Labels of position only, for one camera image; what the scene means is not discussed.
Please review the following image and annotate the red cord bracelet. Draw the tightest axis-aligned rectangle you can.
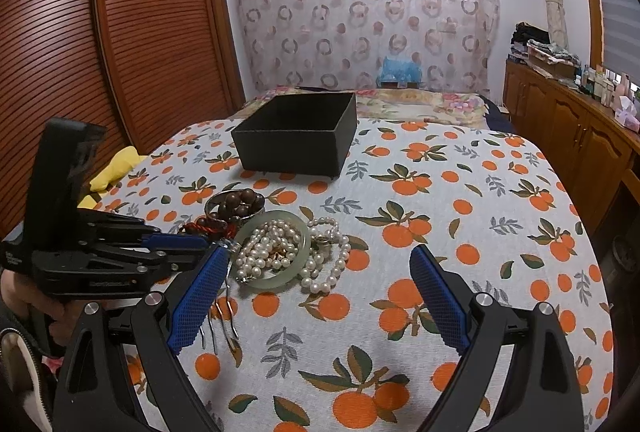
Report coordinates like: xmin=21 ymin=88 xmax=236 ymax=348
xmin=179 ymin=215 xmax=241 ymax=243

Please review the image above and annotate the wooden louvered wardrobe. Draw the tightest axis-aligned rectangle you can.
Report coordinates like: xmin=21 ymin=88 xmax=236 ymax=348
xmin=1 ymin=0 xmax=245 ymax=232

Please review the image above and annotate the orange print bed cover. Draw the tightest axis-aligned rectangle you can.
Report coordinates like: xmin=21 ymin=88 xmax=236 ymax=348
xmin=99 ymin=119 xmax=614 ymax=431

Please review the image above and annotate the silver bangle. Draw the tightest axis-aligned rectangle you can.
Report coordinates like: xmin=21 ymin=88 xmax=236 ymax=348
xmin=205 ymin=188 xmax=265 ymax=225

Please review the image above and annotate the white pearl necklace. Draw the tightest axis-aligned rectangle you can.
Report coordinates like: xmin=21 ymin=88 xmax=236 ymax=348
xmin=233 ymin=215 xmax=353 ymax=296

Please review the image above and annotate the brown wooden bead bracelet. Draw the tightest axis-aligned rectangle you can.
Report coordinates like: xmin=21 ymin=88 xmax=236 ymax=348
xmin=214 ymin=188 xmax=266 ymax=222

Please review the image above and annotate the floral quilt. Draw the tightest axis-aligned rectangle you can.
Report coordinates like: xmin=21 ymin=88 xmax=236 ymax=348
xmin=234 ymin=85 xmax=492 ymax=129

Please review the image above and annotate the yellow plush toy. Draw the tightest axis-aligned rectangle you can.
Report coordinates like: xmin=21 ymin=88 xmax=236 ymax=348
xmin=78 ymin=146 xmax=145 ymax=209

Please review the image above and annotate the pink tissue box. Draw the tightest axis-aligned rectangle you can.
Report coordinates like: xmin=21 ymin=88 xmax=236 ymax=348
xmin=614 ymin=96 xmax=640 ymax=133

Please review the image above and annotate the grey window blind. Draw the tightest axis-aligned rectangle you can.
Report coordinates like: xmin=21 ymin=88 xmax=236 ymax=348
xmin=601 ymin=0 xmax=640 ymax=85

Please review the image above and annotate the black jewelry box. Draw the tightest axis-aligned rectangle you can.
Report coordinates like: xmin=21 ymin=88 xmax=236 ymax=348
xmin=231 ymin=92 xmax=357 ymax=178

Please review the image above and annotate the wooden sideboard cabinet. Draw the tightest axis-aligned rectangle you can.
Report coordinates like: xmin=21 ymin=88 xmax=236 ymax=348
xmin=503 ymin=60 xmax=639 ymax=258

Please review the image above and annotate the blue bag on box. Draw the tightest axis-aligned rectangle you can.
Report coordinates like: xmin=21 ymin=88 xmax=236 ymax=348
xmin=376 ymin=57 xmax=422 ymax=88

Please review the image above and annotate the bottles and toiletries cluster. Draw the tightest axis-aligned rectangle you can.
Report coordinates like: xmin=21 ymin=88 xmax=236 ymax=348
xmin=575 ymin=65 xmax=639 ymax=116

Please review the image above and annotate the stack of folded clothes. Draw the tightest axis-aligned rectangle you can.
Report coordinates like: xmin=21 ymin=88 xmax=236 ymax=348
xmin=509 ymin=22 xmax=582 ymax=80

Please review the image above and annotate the jade bangle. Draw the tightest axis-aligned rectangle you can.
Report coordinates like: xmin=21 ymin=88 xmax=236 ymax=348
xmin=233 ymin=210 xmax=310 ymax=290

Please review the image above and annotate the left hand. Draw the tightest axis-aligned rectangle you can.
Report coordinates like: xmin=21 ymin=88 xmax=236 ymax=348
xmin=1 ymin=270 xmax=86 ymax=346

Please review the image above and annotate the silver hair tweezers clip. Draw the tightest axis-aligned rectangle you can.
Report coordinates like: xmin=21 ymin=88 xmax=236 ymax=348
xmin=205 ymin=238 xmax=242 ymax=368

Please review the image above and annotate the patterned sheer curtain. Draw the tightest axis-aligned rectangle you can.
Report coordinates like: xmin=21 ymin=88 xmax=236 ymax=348
xmin=236 ymin=0 xmax=500 ymax=94

